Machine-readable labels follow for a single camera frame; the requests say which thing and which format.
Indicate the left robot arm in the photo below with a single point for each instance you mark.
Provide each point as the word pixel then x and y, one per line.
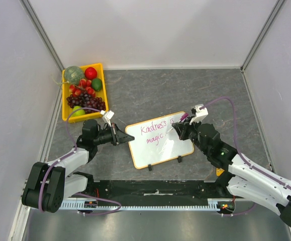
pixel 49 183

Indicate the yellow framed whiteboard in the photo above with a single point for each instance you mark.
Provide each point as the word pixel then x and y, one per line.
pixel 155 141

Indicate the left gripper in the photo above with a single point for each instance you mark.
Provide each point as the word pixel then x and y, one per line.
pixel 118 136

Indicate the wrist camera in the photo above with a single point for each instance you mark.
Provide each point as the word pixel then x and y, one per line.
pixel 107 116
pixel 199 113

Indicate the green melon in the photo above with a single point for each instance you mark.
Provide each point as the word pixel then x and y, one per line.
pixel 73 75

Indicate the white cable duct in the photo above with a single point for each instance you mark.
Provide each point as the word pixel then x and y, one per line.
pixel 91 205

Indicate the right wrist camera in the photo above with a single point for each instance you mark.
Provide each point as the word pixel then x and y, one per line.
pixel 199 113

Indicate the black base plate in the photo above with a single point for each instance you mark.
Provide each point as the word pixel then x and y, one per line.
pixel 157 192

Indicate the red apple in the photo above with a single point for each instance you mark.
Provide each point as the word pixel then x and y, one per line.
pixel 90 73

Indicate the light green apple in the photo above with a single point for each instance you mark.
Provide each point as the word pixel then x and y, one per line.
pixel 77 111

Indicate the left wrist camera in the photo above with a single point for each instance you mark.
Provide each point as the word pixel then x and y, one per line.
pixel 107 116

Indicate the yellow candy packet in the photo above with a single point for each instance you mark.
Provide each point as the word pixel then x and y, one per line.
pixel 219 171

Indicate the purple grape bunch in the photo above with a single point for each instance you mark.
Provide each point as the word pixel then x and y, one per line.
pixel 86 101

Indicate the dark green lime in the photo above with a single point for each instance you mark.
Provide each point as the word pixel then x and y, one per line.
pixel 97 84

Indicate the pink capped whiteboard marker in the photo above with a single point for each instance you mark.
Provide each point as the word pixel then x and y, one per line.
pixel 183 117

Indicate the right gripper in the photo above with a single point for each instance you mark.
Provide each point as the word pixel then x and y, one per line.
pixel 187 130

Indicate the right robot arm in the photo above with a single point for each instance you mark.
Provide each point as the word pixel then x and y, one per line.
pixel 242 177

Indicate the yellow plastic bin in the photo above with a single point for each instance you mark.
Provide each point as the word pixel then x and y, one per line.
pixel 89 112

